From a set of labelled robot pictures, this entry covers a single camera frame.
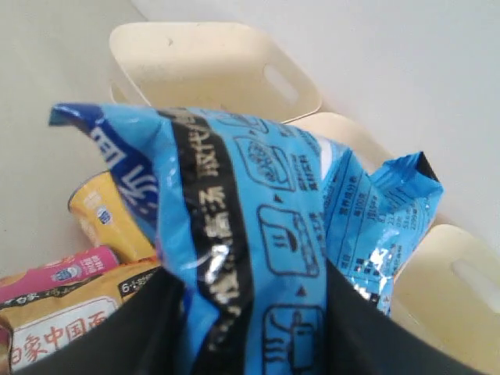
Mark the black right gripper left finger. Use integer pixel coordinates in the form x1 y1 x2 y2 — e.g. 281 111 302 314
19 268 197 374

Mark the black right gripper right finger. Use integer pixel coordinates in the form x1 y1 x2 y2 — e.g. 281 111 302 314
324 261 479 375

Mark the orange noodle packet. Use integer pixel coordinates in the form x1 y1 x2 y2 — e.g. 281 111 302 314
1 258 160 374

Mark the blue noodle packet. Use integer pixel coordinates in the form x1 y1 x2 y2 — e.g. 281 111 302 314
49 103 444 374

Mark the pink chips can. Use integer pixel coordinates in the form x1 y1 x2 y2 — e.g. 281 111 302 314
1 246 120 302

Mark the cream bin with circle mark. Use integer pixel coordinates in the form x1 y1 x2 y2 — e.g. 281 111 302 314
391 224 499 374

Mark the yellow chips can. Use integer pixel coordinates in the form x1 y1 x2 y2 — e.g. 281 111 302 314
67 171 155 263

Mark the cream bin with square mark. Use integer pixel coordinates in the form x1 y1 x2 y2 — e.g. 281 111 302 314
287 112 395 173

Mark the cream bin with triangle mark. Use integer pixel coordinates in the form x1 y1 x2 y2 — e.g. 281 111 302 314
109 22 323 123

